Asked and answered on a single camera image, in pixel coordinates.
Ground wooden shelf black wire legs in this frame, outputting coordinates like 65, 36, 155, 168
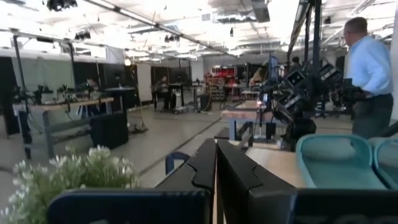
244, 146, 308, 189

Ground black computer case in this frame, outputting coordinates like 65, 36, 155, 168
90, 111, 130, 151

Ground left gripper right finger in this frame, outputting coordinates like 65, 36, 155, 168
216, 139, 398, 224

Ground person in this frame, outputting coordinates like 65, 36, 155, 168
151, 76, 171, 112
341, 17, 394, 140
289, 55, 303, 74

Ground green rubber slide sandal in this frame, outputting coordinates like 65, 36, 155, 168
373, 138, 398, 190
295, 133, 388, 190

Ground black rig post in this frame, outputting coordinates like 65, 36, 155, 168
306, 0, 323, 75

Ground potted plant white flowers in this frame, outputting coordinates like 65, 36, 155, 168
0, 144, 138, 224

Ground round black standing table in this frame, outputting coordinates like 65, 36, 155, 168
104, 86, 137, 113

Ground wooden table blue legs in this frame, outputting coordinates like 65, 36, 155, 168
220, 99, 282, 141

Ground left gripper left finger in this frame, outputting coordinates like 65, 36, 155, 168
46, 138, 217, 224

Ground red storage shelves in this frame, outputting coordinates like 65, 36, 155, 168
203, 67, 237, 102

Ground wooden workbench grey legs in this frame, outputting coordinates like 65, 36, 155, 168
12, 85, 115, 160

